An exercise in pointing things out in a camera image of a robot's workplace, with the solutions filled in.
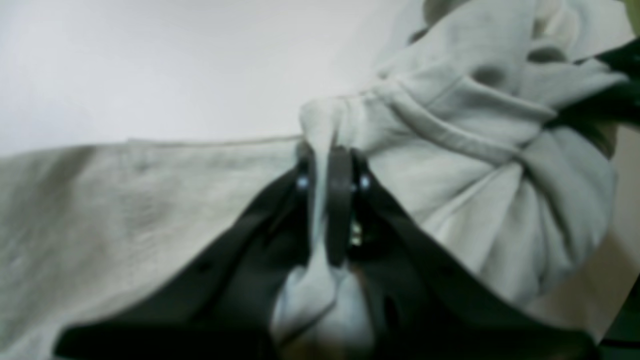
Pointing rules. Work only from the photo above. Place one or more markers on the grey t-shirt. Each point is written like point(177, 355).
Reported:
point(490, 130)

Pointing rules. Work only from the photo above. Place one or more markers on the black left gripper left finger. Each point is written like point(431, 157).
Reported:
point(219, 306)

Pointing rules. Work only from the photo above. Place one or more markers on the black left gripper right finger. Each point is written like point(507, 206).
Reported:
point(423, 304)

